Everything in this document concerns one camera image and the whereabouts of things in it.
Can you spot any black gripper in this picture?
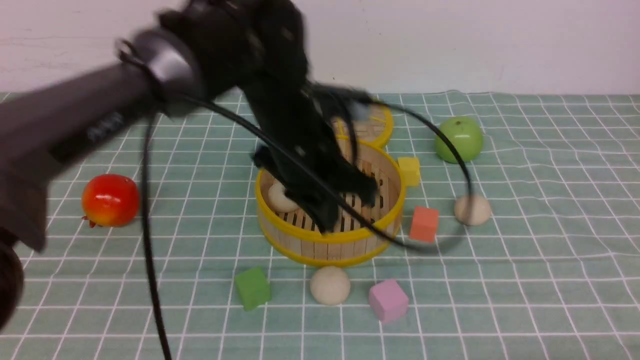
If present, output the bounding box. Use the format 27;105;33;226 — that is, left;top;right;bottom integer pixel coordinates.
241;76;378;234

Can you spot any beige bun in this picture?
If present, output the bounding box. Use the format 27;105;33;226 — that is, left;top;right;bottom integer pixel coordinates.
267;180;299;214
454;194;493;226
310;266;351;306

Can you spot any beige bun front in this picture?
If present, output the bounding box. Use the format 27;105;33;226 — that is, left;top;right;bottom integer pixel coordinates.
310;266;351;306

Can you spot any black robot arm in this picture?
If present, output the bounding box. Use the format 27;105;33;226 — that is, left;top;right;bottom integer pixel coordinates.
1;0;378;327

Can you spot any bamboo steamer tray yellow rim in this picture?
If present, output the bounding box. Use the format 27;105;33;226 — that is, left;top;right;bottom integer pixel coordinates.
254;137;406;267

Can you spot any woven bamboo steamer lid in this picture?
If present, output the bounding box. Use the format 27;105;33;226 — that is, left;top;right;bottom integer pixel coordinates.
330;102;394;155

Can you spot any yellow foam cube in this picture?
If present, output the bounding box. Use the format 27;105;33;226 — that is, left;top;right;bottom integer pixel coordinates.
397;157;421;187

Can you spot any orange foam cube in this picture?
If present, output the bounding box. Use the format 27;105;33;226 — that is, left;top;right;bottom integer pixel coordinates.
408;206;440;244

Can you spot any pink foam cube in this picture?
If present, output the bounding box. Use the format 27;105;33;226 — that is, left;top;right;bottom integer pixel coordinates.
368;279;409;324

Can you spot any green foam cube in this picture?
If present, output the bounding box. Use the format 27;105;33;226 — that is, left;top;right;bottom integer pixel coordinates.
234;267;272;312

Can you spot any green toy apple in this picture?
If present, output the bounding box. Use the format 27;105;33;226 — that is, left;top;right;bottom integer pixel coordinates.
439;116;484;163

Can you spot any green checkered tablecloth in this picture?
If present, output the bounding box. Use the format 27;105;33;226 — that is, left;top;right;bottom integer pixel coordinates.
1;89;640;360

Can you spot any red toy pomegranate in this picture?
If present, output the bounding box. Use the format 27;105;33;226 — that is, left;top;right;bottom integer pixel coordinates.
81;173;140;228

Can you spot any black cable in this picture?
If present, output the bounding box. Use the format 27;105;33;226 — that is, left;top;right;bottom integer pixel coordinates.
117;40;476;360

